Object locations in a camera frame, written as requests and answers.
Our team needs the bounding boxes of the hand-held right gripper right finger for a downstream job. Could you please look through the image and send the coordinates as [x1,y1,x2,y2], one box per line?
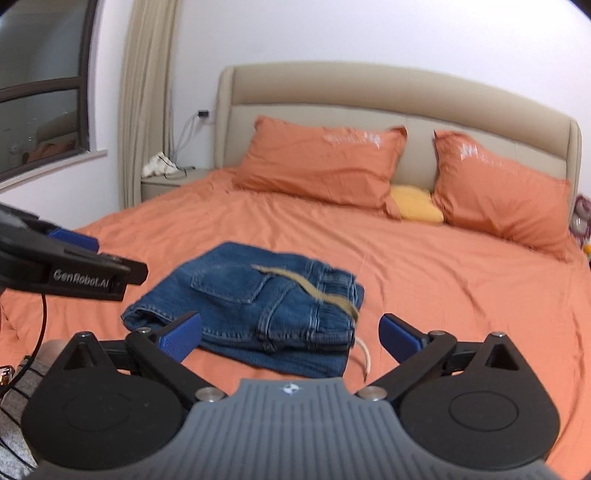
[355,313,539,402]

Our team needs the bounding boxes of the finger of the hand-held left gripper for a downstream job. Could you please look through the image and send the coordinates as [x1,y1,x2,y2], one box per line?
[46,225,100,253]

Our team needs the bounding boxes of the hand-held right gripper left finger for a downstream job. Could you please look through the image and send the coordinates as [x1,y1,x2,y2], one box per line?
[48,311,227,409]

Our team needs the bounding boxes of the blue denim pants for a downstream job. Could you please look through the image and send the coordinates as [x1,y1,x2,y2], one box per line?
[121,241,365,380]

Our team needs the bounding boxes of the orange bed sheet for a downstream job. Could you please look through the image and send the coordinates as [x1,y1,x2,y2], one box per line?
[0,166,591,480]

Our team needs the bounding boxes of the white crumpled cloth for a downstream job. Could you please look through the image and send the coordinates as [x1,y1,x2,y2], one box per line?
[141,151,178,178]

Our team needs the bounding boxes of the beige nightstand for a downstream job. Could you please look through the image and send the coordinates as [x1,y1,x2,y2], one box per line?
[141,167,215,201]

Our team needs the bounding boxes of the small yellow pillow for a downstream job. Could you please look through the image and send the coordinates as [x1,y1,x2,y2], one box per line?
[390,185,445,225]

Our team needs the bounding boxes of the beige curtain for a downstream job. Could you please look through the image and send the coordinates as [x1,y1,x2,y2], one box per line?
[117,0,181,210]

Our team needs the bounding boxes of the dark framed window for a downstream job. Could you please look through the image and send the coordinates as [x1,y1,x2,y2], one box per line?
[0,0,100,185]

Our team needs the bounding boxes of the orange pillow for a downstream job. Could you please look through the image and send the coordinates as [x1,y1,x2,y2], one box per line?
[233,115,408,220]
[431,130,575,261]

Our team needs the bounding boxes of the pink patterned object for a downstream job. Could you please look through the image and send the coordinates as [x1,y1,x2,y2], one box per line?
[570,194,591,238]

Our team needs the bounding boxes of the beige padded headboard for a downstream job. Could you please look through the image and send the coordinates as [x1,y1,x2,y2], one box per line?
[216,62,581,241]

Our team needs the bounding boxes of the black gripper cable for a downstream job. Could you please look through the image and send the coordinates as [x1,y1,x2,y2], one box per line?
[0,291,49,398]

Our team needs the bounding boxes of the beige pants drawstring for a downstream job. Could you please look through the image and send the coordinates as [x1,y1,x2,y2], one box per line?
[252,264,372,381]

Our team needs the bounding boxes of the thin black cable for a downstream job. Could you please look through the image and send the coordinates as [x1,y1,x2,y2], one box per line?
[157,154,195,179]

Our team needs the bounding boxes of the white charging cable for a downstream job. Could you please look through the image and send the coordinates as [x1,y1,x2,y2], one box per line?
[172,113,204,169]

